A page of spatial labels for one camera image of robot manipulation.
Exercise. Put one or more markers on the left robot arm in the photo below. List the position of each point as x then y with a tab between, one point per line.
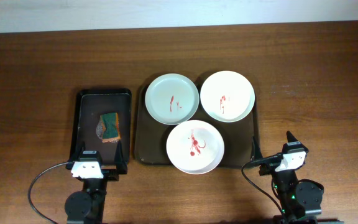
87	205

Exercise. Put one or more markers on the pale green plate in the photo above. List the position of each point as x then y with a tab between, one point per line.
172	99

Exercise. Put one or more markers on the large brown serving tray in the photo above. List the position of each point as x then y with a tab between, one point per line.
150	136

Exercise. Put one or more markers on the small black tray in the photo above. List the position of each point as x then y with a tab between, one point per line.
90	105

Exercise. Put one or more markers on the green and orange sponge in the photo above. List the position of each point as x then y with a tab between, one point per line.
107	129

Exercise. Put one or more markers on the white plate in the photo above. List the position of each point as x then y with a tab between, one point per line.
227	96
195	147

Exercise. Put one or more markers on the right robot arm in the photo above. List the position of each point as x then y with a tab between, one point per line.
298	200

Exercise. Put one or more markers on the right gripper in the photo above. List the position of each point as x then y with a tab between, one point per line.
268	168

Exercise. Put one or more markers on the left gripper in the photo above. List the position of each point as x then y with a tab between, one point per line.
111	171

